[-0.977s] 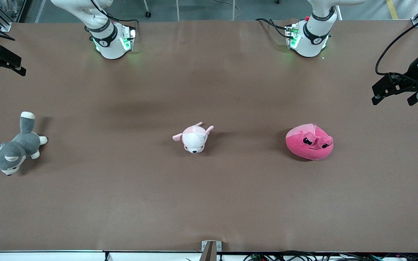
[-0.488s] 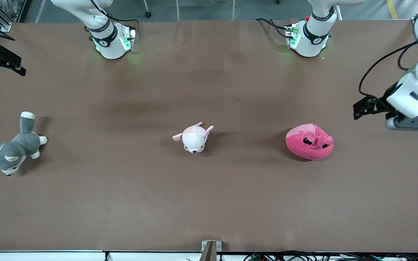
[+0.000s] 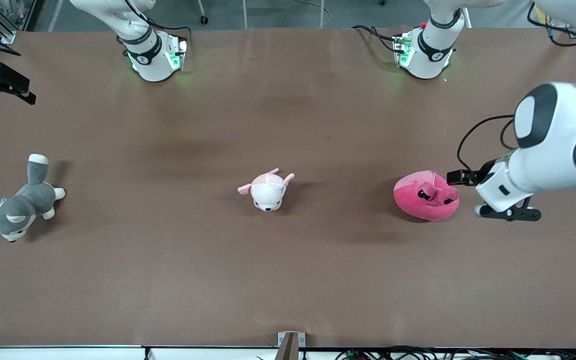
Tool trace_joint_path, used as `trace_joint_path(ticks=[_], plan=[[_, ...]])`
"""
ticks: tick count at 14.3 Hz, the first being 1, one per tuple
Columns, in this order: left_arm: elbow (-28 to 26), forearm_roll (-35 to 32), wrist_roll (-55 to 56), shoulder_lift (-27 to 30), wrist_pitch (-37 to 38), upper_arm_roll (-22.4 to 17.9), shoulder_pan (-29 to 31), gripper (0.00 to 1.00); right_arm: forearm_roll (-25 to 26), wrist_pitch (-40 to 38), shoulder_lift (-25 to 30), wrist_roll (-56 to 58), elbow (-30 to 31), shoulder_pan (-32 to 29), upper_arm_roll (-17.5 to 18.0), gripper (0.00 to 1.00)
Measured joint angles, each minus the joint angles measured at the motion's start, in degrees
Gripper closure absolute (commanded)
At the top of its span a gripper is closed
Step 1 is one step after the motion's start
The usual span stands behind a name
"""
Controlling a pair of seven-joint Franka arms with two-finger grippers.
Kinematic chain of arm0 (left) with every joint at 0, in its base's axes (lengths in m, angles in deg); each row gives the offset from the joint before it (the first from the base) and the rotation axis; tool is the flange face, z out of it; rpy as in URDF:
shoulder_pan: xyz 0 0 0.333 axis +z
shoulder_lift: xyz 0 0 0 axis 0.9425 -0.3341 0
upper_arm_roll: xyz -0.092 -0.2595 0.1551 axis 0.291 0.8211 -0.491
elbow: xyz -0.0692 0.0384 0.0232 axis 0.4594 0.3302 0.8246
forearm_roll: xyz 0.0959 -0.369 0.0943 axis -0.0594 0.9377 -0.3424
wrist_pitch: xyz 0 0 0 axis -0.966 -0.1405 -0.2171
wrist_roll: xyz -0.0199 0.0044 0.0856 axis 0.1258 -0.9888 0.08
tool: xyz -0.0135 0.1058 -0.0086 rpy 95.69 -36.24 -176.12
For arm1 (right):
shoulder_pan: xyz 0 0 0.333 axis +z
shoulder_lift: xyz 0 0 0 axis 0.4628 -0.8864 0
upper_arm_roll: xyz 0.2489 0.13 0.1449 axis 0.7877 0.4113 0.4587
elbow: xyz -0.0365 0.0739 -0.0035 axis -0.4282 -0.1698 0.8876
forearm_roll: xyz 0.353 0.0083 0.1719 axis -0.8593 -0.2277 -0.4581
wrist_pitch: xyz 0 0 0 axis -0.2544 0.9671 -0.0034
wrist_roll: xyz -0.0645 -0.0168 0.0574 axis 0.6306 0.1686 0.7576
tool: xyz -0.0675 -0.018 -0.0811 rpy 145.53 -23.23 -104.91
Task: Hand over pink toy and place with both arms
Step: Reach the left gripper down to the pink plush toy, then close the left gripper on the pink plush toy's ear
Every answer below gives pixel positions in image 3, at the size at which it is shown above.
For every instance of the grey husky plush toy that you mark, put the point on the grey husky plush toy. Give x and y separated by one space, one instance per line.
18 210

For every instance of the white pink plush puppy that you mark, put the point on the white pink plush puppy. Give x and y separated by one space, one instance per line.
267 192

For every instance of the round pink plush toy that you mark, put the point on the round pink plush toy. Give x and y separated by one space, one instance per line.
425 200

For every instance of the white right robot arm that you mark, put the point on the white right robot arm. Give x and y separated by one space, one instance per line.
150 55

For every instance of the white table edge rail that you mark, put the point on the white table edge rail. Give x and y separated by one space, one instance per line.
68 354

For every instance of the metal table edge bracket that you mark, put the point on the metal table edge bracket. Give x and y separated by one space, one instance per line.
288 347

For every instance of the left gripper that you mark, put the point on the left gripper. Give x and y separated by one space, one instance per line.
481 173

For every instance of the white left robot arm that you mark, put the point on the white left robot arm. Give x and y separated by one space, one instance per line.
553 130

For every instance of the white metal leg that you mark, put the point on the white metal leg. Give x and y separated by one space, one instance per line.
245 15
322 15

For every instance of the chair leg with caster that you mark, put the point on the chair leg with caster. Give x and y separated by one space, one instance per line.
203 20

